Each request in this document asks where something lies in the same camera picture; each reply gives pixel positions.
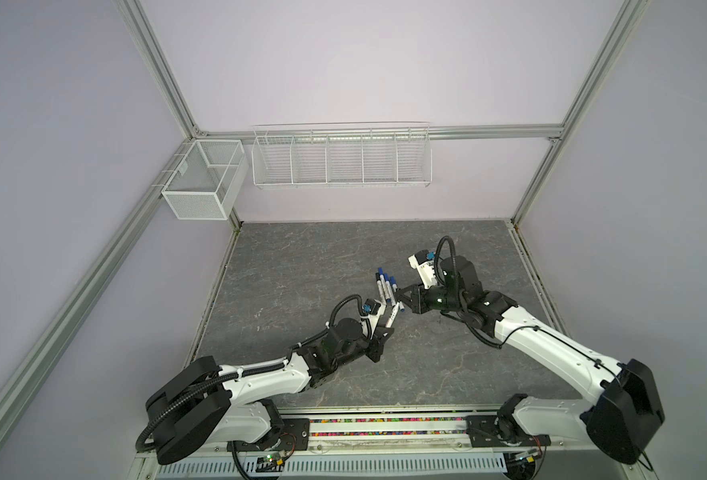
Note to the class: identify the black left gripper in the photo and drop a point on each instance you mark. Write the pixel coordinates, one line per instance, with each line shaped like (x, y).
(377, 341)

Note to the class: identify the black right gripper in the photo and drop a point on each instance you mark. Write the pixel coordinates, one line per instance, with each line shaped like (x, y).
(414, 301)

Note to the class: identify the white marker black end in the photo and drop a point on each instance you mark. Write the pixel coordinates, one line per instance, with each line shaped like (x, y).
(397, 307)

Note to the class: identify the white marker blue tip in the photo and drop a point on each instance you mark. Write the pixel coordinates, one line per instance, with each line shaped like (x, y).
(387, 287)

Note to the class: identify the blue capped white marker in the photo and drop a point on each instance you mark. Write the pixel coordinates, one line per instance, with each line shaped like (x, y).
(383, 285)

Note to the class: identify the white marker black tip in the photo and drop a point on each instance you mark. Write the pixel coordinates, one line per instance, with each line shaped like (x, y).
(381, 289)

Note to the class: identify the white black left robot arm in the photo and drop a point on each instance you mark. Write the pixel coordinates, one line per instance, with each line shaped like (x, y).
(234, 403)

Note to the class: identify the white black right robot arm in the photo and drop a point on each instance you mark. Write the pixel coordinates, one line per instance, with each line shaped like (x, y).
(619, 408)

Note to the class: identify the white mesh box basket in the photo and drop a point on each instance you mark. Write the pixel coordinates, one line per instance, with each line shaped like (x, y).
(207, 180)

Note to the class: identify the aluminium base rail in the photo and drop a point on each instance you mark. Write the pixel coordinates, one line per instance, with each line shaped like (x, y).
(453, 428)

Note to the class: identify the white vented cable duct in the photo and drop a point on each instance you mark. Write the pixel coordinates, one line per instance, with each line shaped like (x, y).
(345, 466)

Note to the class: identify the white wire shelf basket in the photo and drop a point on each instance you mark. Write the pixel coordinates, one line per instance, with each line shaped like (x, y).
(353, 154)

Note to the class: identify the back aluminium frame beam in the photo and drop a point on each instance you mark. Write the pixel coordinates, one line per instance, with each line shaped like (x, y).
(491, 131)

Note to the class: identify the aluminium frame beam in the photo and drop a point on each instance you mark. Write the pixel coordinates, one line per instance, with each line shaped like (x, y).
(35, 368)
(491, 131)

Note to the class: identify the right aluminium frame post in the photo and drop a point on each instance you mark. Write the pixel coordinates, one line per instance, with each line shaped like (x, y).
(629, 16)

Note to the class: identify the aluminium corner frame post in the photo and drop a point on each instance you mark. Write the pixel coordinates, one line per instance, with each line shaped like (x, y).
(141, 31)

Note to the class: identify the left aluminium frame beam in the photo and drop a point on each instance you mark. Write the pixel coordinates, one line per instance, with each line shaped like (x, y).
(35, 368)

